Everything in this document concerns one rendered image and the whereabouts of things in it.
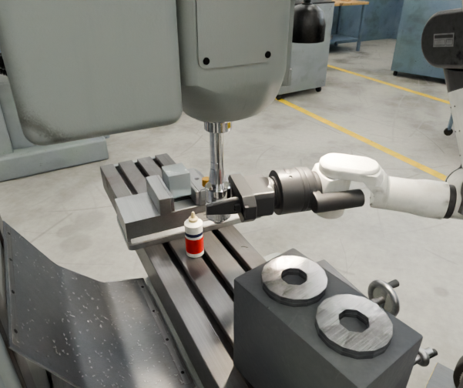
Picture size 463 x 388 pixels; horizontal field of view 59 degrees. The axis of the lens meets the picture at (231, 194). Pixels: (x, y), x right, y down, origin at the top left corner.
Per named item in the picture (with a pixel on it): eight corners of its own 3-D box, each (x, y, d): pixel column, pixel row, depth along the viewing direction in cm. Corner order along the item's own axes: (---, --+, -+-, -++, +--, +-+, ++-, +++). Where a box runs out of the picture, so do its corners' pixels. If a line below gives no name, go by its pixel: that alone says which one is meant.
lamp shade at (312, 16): (331, 39, 75) (335, 2, 72) (311, 45, 70) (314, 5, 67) (297, 35, 79) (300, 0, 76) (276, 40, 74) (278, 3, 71)
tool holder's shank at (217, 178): (209, 180, 76) (208, 123, 70) (226, 181, 75) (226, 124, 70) (207, 188, 73) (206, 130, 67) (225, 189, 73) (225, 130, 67)
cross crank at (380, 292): (376, 296, 130) (383, 267, 125) (404, 321, 121) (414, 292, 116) (337, 312, 124) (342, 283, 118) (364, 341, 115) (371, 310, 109)
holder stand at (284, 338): (285, 329, 73) (294, 239, 63) (394, 426, 58) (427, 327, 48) (232, 365, 67) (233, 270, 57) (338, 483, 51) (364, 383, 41)
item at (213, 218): (207, 207, 80) (206, 183, 77) (231, 208, 79) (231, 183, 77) (204, 221, 76) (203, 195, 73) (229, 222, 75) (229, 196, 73)
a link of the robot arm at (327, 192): (288, 158, 80) (341, 152, 82) (283, 202, 86) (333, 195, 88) (311, 190, 71) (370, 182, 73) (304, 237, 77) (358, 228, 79)
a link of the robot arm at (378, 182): (321, 149, 81) (392, 158, 78) (315, 187, 86) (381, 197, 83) (319, 165, 75) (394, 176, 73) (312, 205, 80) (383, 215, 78)
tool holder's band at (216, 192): (206, 183, 77) (206, 178, 76) (231, 183, 77) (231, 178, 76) (203, 195, 73) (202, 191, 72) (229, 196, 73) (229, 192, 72)
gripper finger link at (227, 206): (205, 201, 72) (239, 196, 74) (206, 215, 74) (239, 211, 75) (207, 205, 71) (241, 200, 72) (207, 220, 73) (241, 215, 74)
